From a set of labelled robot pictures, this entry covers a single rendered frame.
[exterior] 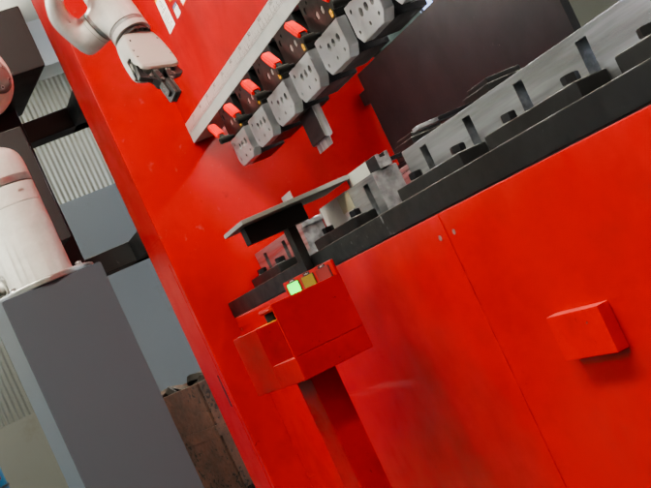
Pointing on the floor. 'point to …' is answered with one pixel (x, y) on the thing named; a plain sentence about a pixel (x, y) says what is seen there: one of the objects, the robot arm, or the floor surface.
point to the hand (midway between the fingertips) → (170, 90)
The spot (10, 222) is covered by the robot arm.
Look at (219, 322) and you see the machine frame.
